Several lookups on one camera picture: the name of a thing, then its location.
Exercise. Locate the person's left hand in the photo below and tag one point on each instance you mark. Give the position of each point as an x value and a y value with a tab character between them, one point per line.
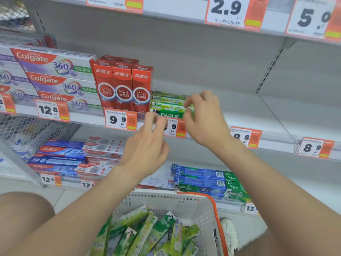
145	151

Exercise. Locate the person's right hand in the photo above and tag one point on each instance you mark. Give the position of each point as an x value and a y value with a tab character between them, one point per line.
209	122

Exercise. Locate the person's right thumb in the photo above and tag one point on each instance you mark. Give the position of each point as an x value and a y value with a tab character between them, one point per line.
188	120

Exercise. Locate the person's right middle finger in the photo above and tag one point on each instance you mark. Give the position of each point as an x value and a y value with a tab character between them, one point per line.
209	95

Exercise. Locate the person's left thumb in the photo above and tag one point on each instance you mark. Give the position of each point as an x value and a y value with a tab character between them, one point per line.
162	127

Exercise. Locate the dark green toothpaste box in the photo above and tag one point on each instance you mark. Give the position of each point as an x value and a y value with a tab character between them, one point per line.
170	114

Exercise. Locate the person's right forearm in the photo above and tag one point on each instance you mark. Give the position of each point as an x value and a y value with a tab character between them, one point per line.
274	199

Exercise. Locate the person's left forearm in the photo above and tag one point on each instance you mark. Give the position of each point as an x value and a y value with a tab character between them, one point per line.
88	213

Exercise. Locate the white orange price tag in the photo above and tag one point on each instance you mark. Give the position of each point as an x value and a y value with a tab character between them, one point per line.
230	10
246	137
314	147
50	180
310	18
87	184
176	127
6	103
120	119
114	2
250	209
52	110

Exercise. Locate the light green toothpaste box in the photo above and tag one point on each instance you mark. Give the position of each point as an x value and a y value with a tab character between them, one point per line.
165	99
170	94
165	106

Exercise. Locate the grey metal store shelf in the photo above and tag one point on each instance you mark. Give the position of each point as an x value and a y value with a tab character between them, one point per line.
239	114
173	9
157	165

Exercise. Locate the blue green toothpaste box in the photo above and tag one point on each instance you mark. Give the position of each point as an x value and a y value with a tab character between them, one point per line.
199	173
199	183
202	191

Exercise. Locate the white red toothpaste box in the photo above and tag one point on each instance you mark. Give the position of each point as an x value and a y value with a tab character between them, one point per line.
93	169
100	160
102	151
105	142

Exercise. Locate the slotted grey shelf upright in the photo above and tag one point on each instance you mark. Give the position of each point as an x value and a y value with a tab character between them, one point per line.
269	67
36	15

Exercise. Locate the white plastic shopping basket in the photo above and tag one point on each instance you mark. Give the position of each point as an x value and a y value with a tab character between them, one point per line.
173	203

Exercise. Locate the dark blue toothpaste box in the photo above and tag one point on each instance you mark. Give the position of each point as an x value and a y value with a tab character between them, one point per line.
56	160
65	144

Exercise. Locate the red blue toothpaste box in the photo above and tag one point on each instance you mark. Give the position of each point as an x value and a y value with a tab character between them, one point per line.
52	168
60	151

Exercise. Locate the pile of green toothpaste boxes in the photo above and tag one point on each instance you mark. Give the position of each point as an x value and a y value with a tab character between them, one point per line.
149	234

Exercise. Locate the white shoe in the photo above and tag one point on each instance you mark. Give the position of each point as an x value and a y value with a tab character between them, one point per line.
229	234

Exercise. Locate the stack of white purple toothpaste boxes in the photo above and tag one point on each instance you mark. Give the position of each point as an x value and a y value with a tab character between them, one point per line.
53	74

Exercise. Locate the person's right leg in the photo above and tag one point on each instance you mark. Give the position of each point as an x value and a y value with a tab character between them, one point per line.
253	246

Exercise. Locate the person's leg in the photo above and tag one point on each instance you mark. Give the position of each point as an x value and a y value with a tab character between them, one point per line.
253	246
21	213

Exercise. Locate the person's left leg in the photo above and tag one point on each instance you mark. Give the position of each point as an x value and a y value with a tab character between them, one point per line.
21	213

